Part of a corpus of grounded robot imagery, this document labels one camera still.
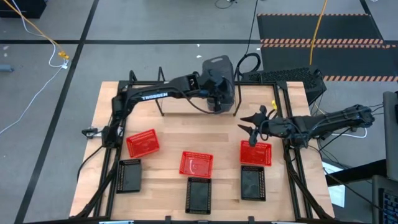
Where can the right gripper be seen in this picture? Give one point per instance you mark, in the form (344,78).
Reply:
(275,127)

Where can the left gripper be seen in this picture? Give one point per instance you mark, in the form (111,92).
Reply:
(210,83)

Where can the translucent grey plastic basket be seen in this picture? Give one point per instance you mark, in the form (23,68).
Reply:
(230,109)
(217,67)

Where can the red plastic mesh basket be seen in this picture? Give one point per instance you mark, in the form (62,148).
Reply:
(196,165)
(143,143)
(261,155)

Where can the black plastic mesh basket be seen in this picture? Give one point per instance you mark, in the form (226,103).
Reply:
(129,176)
(198,196)
(253,183)

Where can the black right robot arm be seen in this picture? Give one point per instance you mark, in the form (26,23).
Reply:
(326,123)

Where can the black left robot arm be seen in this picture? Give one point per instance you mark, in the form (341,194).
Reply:
(155,96)

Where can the black perforated computer case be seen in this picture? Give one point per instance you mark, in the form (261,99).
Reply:
(289,74)

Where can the black hazard-striped floor mat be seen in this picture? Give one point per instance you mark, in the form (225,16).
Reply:
(295,28)
(357,60)

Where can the silver aluminium extrusion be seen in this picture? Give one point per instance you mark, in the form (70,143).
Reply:
(289,222)
(116,222)

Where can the white paper sheet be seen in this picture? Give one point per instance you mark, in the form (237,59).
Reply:
(337,196)

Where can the black angled panel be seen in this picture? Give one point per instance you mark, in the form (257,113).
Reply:
(357,174)

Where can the grey desk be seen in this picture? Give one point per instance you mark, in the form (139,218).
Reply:
(391,140)

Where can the black keyboard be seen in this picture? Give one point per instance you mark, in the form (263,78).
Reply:
(391,208)

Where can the small grey floor object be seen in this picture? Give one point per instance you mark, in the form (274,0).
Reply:
(6,68)

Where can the black cabinet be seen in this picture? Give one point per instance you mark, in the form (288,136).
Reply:
(21,7)

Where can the black metal shelf frame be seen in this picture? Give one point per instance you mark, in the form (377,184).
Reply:
(160,109)

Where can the black aluminium rig frame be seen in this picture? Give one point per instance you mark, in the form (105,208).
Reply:
(124,83)

